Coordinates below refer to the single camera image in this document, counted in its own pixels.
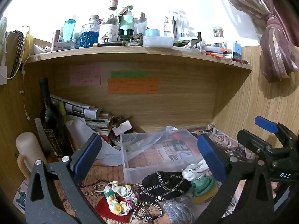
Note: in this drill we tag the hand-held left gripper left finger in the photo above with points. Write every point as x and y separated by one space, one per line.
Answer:
87 158

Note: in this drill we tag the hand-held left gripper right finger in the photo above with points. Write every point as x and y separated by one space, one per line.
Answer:
211 159

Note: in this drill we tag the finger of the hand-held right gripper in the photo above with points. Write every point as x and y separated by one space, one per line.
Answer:
251 140
265 123

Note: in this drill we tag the white cloth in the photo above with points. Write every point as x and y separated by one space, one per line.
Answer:
193 170

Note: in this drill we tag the green cloth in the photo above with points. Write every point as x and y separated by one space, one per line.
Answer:
202 184

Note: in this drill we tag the yellow sponge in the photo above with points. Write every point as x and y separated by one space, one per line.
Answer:
205 197

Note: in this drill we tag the floral scrunchie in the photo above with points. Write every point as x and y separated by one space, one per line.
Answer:
118 197

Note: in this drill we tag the red cloth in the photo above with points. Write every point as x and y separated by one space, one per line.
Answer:
102 208

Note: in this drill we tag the silver mesh scrunchie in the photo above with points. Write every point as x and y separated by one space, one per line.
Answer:
178 211

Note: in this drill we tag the clear plastic box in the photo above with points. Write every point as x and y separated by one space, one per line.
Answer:
149 165

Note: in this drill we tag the black white beaded band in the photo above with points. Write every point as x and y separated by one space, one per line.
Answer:
158 211

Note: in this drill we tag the person's right hand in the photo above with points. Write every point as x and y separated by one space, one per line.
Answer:
275 189

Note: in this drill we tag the stack of books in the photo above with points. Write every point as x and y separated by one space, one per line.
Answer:
100 124

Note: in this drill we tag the small white paper box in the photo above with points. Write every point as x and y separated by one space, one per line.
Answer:
122 127

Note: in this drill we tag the dark wine bottle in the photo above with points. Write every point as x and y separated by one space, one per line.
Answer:
50 126

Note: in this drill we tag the mauve striped curtain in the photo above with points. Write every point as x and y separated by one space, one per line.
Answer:
275 49

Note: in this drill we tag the blue plastic box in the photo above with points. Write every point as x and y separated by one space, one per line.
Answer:
237 51

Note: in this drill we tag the blue cartoon sticker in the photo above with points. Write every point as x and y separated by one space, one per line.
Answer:
19 199

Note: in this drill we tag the orange marker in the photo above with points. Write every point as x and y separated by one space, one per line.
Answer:
225 50

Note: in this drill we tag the pink sticky note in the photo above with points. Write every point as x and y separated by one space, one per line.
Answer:
85 74

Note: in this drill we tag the orange sticky note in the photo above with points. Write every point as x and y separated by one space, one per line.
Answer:
133 85

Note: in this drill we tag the green sticky note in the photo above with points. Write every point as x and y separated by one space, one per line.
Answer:
128 74

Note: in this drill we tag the glass jar with dark contents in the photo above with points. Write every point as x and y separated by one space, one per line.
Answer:
218 32

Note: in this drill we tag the small black-capped bottle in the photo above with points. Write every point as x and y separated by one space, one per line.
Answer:
199 39

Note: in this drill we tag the white carton with red print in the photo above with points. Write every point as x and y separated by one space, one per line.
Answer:
64 45

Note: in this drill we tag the black and gold pen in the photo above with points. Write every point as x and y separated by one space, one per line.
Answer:
109 44

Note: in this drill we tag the wooden shelf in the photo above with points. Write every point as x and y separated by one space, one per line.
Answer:
140 53

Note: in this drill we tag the white earbud case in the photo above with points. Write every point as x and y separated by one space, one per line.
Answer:
42 49

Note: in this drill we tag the blue faceted glass bottle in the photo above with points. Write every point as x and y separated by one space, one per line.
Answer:
89 38

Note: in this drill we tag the brown cardboard tube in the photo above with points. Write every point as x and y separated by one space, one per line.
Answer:
56 38

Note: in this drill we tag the yellow hanging item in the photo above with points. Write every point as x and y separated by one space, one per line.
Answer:
29 46

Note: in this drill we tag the black lace band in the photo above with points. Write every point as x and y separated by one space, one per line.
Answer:
19 49

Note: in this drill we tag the clear bottle with cartoon label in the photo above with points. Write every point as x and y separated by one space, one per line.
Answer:
108 31

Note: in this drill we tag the turquoise plastic bottle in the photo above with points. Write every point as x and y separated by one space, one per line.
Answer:
69 30

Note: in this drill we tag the clear lidded plastic container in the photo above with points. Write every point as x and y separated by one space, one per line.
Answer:
157 41

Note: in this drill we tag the black twin-cap bottles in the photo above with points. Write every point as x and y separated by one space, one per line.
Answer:
126 33

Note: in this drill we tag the toothbrush package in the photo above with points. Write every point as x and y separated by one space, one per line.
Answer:
176 24

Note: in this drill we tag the light blue tape roll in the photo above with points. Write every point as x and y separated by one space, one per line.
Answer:
151 32

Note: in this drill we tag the glass bottle with silver cap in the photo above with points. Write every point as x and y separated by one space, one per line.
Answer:
140 24

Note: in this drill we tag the mint green pump bottle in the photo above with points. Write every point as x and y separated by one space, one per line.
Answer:
126 19

